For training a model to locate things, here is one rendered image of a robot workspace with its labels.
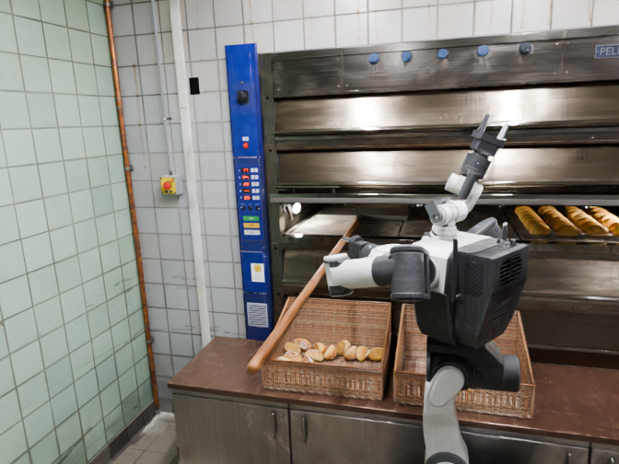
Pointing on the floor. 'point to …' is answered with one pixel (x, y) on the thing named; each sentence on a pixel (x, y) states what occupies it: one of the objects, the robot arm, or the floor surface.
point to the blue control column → (237, 61)
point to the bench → (379, 419)
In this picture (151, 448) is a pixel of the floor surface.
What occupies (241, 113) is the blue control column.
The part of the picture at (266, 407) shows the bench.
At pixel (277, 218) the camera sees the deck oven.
